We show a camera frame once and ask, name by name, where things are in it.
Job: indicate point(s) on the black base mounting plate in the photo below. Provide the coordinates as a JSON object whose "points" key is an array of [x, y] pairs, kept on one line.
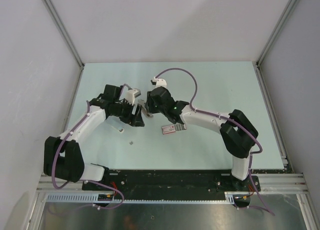
{"points": [[177, 185]]}

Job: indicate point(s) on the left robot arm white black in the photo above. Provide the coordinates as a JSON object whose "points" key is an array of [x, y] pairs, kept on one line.
{"points": [[62, 154]]}

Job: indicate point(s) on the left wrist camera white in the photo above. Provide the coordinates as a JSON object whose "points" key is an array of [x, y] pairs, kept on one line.
{"points": [[131, 95]]}

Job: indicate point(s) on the aluminium frame rail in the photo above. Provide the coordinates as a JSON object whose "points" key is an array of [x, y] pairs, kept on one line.
{"points": [[269, 183]]}

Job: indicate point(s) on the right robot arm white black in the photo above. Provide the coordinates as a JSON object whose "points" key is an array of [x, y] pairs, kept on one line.
{"points": [[238, 133]]}

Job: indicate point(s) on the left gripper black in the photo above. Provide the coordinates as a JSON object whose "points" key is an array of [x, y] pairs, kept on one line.
{"points": [[136, 119]]}

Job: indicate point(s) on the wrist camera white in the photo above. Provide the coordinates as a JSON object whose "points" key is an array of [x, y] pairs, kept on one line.
{"points": [[158, 82], [131, 95]]}

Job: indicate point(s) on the red white staple box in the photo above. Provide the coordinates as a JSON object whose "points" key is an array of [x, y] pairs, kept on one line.
{"points": [[169, 129]]}

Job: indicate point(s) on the beige black stapler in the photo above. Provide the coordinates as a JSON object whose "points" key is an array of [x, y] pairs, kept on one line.
{"points": [[143, 108]]}

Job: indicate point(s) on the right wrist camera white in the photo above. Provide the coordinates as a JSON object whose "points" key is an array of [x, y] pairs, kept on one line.
{"points": [[158, 82]]}

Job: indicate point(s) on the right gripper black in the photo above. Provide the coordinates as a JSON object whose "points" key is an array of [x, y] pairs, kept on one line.
{"points": [[149, 104]]}

